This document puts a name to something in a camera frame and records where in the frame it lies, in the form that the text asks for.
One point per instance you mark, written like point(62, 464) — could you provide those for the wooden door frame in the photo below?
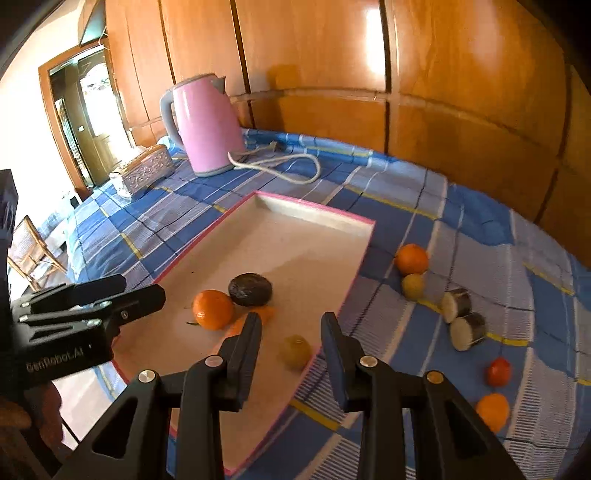
point(46, 115)

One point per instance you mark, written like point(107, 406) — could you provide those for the orange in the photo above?
point(493, 411)
point(212, 310)
point(412, 259)

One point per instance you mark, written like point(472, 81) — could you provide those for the orange carrot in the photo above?
point(268, 313)

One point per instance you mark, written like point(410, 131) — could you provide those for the person's left hand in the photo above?
point(18, 417)

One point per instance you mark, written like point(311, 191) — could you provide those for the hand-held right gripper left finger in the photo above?
point(244, 364)

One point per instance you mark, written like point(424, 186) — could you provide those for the dark brown avocado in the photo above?
point(250, 288)

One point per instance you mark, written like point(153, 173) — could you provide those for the pink electric kettle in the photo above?
point(203, 129)

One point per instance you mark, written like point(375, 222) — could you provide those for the small clear glass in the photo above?
point(119, 183)

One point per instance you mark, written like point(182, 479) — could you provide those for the pink-edged cardboard tray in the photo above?
point(295, 258)

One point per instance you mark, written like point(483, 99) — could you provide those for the small red tomato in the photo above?
point(499, 372)

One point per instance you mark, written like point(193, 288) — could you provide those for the wooden chair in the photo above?
point(27, 240)

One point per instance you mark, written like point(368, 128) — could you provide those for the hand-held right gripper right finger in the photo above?
point(336, 364)

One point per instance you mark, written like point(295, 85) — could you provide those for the blue plaid tablecloth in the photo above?
point(461, 221)

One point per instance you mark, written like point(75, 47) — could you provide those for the silver ornate tissue box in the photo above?
point(147, 170)

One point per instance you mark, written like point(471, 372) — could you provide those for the small yellow lemon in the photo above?
point(412, 286)

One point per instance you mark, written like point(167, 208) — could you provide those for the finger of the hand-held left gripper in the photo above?
point(138, 302)
point(92, 288)

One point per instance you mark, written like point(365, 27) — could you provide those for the yellow-green lemon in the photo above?
point(296, 351)

